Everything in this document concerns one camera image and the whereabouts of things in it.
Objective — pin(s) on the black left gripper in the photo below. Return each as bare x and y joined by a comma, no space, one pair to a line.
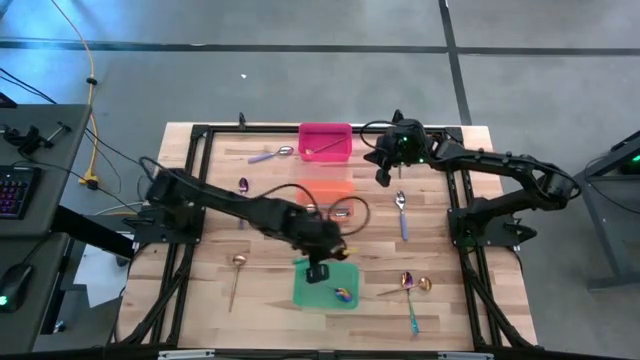
320,240

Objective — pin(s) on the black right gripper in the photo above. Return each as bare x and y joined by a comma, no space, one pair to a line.
400,145

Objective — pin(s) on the rainbow iridescent spoon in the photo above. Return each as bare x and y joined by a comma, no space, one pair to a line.
343,295

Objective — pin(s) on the gold spoon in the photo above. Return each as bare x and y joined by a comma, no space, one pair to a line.
425,284
239,260
327,145

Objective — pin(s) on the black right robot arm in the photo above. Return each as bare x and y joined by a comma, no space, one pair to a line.
500,162

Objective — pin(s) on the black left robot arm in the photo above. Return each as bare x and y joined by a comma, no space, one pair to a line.
240,207

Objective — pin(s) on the green translucent plastic bin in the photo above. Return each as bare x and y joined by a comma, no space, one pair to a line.
345,275

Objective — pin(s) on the orange translucent plastic bin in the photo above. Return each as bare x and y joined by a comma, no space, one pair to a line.
320,192

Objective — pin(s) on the pink plastic bin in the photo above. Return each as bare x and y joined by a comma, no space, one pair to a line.
320,132

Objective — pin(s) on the purple metal spoon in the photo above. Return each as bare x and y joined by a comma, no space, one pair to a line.
243,186

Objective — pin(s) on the grey desk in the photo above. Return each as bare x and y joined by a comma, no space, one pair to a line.
45,145

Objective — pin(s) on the black computer mouse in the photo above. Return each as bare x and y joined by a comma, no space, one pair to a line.
14,287

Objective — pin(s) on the backlit black keyboard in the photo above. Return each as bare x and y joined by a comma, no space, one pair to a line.
15,192

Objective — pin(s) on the black aluminium table frame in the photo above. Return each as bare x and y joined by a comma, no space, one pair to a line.
250,129

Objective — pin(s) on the black clamp mount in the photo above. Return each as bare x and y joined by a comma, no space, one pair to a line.
27,137

